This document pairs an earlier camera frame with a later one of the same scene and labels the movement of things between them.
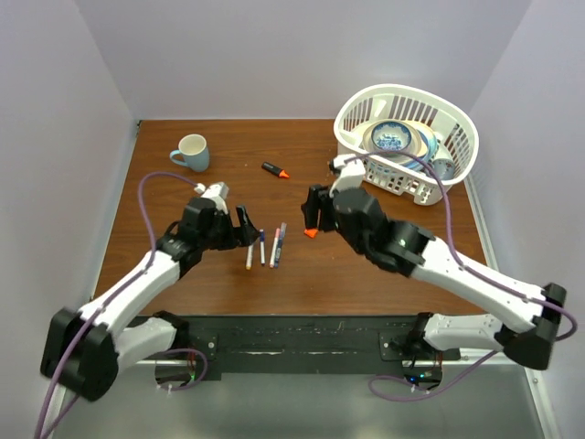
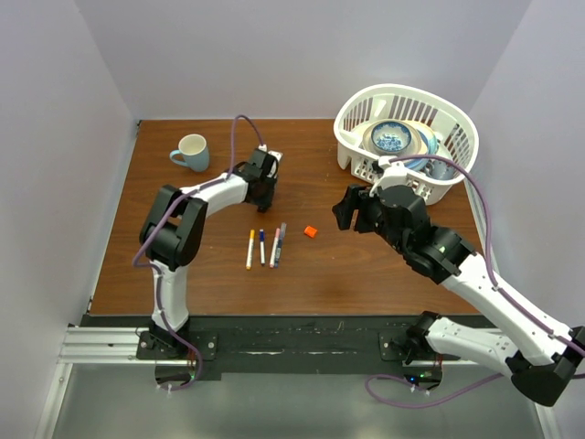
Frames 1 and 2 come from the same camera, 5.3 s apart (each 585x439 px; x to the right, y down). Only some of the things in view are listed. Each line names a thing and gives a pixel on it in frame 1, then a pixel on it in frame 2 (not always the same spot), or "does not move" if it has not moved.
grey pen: (262, 251) does not move
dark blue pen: (280, 245) does not move
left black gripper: (242, 235) to (266, 202)
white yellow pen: (249, 257) does not move
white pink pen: (274, 248) does not move
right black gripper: (310, 208) to (356, 198)
